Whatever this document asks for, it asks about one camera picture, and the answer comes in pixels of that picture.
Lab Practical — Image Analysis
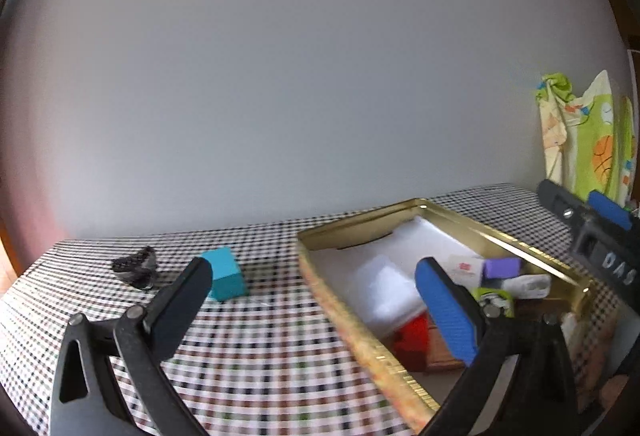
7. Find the black hair clip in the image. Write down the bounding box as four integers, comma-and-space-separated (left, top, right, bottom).
111, 246, 161, 291

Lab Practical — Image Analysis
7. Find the teal building block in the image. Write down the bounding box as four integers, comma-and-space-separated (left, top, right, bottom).
200, 246, 248, 303

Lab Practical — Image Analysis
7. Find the green cartoon print cloth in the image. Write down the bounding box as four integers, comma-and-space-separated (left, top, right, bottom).
535, 69, 636, 208

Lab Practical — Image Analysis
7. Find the white card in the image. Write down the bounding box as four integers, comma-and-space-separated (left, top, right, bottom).
447, 253, 486, 289

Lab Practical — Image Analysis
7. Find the red block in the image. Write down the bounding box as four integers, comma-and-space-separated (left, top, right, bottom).
390, 313, 434, 364

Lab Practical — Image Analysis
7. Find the gold floral tin box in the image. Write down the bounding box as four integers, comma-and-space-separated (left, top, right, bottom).
296, 197, 596, 434

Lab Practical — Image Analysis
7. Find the purple block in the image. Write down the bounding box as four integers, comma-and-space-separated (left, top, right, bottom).
482, 257, 520, 279

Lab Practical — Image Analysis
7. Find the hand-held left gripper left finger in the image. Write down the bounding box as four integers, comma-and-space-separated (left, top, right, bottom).
47, 256, 215, 436

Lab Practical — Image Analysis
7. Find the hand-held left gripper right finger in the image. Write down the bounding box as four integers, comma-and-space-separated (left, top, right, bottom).
414, 257, 583, 436

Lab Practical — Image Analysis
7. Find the pink clothing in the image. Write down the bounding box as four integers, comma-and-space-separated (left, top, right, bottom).
597, 373, 632, 414

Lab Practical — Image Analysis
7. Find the white plastic item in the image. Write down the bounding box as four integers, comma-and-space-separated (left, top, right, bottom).
492, 273, 552, 301

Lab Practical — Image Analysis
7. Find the brown wooden furniture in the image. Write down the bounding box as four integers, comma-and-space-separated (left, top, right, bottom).
602, 0, 640, 52

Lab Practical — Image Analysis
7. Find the checkered tablecloth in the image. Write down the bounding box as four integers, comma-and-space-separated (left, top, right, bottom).
0, 183, 621, 436

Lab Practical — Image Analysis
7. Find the green building block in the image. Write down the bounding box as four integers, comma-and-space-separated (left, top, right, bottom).
475, 287, 516, 318

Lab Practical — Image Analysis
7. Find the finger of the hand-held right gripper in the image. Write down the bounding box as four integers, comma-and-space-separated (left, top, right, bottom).
587, 190, 640, 239
537, 179, 593, 228

